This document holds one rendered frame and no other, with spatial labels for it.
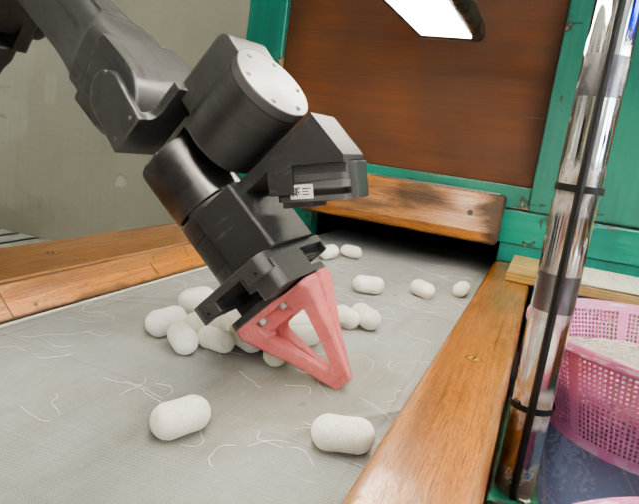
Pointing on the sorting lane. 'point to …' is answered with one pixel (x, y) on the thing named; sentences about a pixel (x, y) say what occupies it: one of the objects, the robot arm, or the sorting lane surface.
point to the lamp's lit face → (431, 17)
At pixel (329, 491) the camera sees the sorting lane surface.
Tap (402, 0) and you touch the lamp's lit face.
